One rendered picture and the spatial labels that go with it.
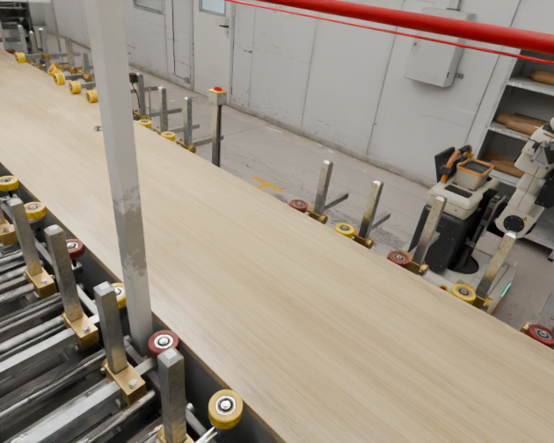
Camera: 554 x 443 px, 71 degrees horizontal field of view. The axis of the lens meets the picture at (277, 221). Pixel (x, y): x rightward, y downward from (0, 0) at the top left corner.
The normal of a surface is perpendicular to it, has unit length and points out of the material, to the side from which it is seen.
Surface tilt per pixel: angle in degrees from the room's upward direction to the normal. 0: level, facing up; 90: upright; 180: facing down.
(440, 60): 90
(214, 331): 0
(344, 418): 0
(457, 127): 90
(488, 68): 90
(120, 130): 90
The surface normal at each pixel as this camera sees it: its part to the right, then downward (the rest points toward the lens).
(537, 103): -0.67, 0.33
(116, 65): 0.73, 0.43
